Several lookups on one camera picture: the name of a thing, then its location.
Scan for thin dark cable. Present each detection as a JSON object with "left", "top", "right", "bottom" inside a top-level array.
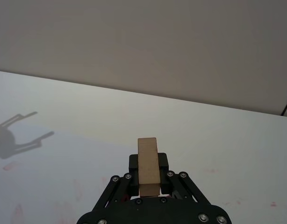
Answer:
[{"left": 280, "top": 92, "right": 287, "bottom": 116}]

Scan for pale wooden block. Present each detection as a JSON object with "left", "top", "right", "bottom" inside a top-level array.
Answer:
[{"left": 137, "top": 137, "right": 161, "bottom": 197}]

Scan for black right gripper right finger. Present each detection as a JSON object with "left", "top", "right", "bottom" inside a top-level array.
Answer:
[{"left": 157, "top": 152, "right": 214, "bottom": 208}]

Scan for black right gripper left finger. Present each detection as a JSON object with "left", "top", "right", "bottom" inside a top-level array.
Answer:
[{"left": 92, "top": 153, "right": 140, "bottom": 212}]

